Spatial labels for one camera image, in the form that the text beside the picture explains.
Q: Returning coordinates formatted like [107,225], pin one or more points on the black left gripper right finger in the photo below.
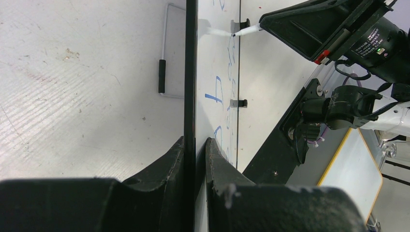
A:
[236,204]

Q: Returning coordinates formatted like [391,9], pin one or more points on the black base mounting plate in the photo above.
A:
[287,145]

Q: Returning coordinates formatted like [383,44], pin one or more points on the white blue whiteboard marker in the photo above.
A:
[248,30]

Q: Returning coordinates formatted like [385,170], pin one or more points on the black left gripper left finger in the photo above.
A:
[149,201]

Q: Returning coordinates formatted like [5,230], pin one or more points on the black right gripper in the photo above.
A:
[354,34]

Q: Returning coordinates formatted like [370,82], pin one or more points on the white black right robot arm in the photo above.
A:
[352,106]

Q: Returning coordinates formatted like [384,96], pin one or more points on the black framed whiteboard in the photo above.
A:
[212,60]

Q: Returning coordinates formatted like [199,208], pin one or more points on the white wire whiteboard stand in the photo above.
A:
[162,61]

